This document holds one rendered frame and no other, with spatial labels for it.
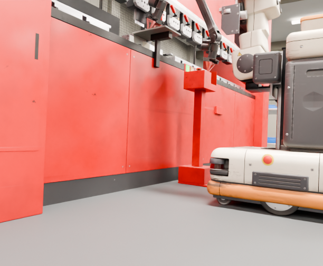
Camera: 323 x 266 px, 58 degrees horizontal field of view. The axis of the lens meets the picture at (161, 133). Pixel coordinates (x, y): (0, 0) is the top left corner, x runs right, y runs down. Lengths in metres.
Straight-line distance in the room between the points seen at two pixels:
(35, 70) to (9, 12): 0.21
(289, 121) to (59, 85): 1.04
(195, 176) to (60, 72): 1.10
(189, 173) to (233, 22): 0.99
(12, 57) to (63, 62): 0.31
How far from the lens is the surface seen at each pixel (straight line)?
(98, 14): 2.60
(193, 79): 2.05
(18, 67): 1.21
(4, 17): 1.22
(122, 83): 1.71
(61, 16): 1.50
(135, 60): 1.82
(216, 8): 3.24
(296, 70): 1.43
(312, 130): 1.40
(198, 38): 2.79
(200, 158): 2.08
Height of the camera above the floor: 0.33
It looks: 1 degrees up
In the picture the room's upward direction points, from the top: 2 degrees clockwise
